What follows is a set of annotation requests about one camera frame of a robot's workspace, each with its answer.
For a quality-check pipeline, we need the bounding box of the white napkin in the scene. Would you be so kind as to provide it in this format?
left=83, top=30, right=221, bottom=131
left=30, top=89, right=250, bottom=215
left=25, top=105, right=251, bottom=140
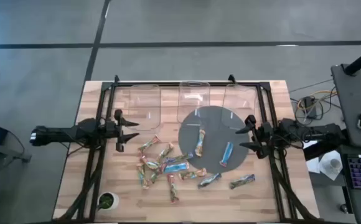
left=319, top=151, right=343, bottom=182

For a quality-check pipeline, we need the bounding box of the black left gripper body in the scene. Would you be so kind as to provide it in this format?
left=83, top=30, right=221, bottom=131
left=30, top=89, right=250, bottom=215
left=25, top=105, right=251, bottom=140
left=104, top=108, right=126, bottom=153

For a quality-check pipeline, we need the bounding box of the white paper sheet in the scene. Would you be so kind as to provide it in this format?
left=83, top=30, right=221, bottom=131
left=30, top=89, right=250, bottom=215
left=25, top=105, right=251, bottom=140
left=304, top=157, right=321, bottom=174

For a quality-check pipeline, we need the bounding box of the white pot with green plant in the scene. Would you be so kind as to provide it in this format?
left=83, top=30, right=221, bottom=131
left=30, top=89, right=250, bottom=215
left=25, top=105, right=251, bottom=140
left=96, top=191, right=120, bottom=212

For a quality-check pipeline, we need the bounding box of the grey round mat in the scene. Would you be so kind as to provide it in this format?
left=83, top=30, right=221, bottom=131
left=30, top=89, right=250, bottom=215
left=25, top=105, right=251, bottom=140
left=178, top=105, right=251, bottom=174

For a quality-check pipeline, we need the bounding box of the black power adapter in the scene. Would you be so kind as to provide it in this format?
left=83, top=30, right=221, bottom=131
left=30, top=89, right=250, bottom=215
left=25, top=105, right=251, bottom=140
left=303, top=96, right=317, bottom=119

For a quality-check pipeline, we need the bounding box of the clear plastic bin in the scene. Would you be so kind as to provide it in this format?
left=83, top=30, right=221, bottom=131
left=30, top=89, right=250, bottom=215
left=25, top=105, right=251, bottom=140
left=221, top=83, right=258, bottom=131
left=127, top=83, right=162, bottom=131
left=176, top=80, right=212, bottom=124

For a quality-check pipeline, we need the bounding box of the orange and blue granola bar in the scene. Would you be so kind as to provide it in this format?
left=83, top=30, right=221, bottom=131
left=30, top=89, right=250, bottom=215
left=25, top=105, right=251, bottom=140
left=195, top=129, right=207, bottom=157
left=178, top=168, right=207, bottom=181

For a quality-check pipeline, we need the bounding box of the grey stand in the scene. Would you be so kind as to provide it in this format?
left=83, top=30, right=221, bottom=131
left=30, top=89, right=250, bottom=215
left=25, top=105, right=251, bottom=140
left=0, top=139, right=32, bottom=164

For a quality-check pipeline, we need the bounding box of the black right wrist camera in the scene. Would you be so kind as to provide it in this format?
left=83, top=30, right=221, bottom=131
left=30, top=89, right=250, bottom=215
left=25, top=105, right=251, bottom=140
left=260, top=123, right=273, bottom=138

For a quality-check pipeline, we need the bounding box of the dark blue green granola bar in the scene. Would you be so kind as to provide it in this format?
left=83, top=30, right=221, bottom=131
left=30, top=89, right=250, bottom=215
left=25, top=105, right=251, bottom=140
left=197, top=172, right=222, bottom=190
left=229, top=174, right=256, bottom=190
left=164, top=152, right=194, bottom=165

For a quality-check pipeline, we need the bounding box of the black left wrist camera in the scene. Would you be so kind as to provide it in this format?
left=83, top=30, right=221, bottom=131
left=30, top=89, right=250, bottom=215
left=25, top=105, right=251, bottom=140
left=105, top=121, right=118, bottom=138

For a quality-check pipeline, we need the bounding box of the chocolate chip granola bar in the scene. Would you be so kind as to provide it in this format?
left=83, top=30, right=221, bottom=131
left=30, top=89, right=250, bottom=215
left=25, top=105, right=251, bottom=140
left=166, top=174, right=181, bottom=204
left=156, top=142, right=174, bottom=163
left=136, top=164, right=150, bottom=190
left=149, top=169, right=162, bottom=184
left=138, top=135, right=162, bottom=154
left=139, top=156, right=161, bottom=170

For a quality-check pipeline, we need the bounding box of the black rig frame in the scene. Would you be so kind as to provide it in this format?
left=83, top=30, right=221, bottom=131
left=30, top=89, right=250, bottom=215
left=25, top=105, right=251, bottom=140
left=52, top=74, right=321, bottom=223

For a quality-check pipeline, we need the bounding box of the light blue granola bar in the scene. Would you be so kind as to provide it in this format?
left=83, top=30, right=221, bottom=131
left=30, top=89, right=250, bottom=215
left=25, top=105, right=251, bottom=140
left=162, top=162, right=190, bottom=174
left=219, top=141, right=234, bottom=168

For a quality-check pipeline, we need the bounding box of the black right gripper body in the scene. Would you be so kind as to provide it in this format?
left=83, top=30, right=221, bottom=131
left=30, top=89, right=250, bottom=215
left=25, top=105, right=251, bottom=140
left=245, top=114, right=276, bottom=159

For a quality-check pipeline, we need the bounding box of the black cable bundle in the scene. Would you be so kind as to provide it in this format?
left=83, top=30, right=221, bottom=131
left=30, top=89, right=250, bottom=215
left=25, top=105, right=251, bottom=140
left=293, top=96, right=325, bottom=126

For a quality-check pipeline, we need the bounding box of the yellow cable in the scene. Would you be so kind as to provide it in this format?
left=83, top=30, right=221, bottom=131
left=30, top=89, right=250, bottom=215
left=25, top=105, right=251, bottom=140
left=297, top=90, right=339, bottom=110

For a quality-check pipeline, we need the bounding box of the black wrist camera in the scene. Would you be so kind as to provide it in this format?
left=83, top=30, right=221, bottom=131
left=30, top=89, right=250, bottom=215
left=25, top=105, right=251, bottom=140
left=260, top=123, right=273, bottom=138
left=105, top=121, right=118, bottom=138

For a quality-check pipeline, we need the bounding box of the dark grey desk top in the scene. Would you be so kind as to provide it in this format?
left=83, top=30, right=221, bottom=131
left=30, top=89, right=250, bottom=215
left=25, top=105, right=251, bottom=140
left=330, top=63, right=361, bottom=149

